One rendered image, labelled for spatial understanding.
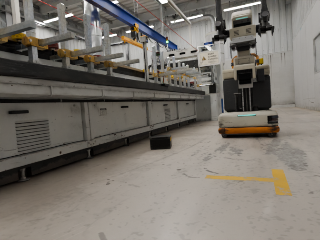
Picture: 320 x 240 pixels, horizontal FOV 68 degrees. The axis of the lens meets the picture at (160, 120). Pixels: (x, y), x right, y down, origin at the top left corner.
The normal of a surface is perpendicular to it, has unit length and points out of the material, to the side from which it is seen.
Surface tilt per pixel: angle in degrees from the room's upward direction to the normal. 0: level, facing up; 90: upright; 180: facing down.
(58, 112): 90
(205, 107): 90
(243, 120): 90
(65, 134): 91
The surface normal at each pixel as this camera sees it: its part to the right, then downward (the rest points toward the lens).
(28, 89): 0.92, -0.05
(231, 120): -0.36, 0.07
